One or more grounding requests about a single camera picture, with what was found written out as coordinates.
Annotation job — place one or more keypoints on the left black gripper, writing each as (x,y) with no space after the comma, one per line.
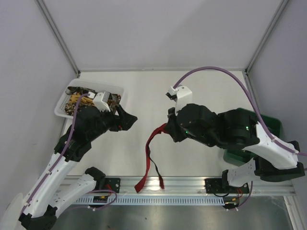
(116,119)

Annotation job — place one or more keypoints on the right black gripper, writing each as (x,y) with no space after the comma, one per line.
(171,125)

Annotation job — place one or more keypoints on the red necktie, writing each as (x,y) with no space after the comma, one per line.
(141,184)

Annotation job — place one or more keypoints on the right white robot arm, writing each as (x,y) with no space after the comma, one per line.
(234,130)

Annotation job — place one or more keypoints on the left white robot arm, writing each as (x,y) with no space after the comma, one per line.
(43,205)

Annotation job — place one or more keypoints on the dark multicolour patterned tie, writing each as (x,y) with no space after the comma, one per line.
(113,98)

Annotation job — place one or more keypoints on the green divided organizer tray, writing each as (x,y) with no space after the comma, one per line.
(240,157)

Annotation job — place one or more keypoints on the yellow patterned tie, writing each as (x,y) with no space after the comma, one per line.
(84,100)

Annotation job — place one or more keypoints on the brown floral tie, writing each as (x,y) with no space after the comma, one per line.
(69,108)

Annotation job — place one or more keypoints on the white plastic basket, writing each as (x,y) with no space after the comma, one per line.
(98,86)

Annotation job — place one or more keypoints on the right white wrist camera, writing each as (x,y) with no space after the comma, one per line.
(182,96)

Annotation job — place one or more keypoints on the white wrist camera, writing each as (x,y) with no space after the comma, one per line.
(182,96)
(100,101)

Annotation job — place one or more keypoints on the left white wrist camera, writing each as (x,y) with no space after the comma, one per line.
(100,101)

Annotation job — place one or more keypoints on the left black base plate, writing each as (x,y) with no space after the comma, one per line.
(109,183)

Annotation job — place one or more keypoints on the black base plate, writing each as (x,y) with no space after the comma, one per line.
(221,186)
(109,183)

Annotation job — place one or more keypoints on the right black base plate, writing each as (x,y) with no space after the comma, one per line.
(221,186)

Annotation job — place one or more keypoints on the aluminium mounting rail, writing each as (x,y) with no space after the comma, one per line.
(194,185)

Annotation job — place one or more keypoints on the white slotted cable duct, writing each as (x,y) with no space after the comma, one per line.
(151,200)

